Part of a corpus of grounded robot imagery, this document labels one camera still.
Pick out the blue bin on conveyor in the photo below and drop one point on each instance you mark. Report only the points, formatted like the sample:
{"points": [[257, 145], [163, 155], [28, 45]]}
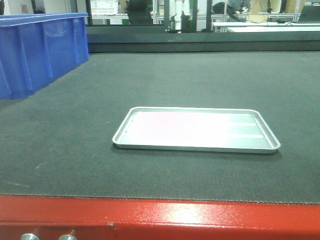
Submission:
{"points": [[37, 49]]}

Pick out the grey metal tray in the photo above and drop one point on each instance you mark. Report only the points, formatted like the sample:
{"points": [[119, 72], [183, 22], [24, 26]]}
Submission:
{"points": [[196, 129]]}

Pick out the white humanoid robot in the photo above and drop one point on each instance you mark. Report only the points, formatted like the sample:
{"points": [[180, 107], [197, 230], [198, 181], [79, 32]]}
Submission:
{"points": [[175, 11]]}

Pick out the white worktable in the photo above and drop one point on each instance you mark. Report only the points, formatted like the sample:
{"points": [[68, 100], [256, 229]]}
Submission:
{"points": [[250, 27]]}

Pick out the black conveyor far rail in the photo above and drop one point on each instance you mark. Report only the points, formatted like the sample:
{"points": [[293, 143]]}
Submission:
{"points": [[154, 39]]}

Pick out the red conveyor frame edge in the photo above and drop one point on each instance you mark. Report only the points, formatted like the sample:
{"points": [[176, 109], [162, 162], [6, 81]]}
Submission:
{"points": [[53, 218]]}

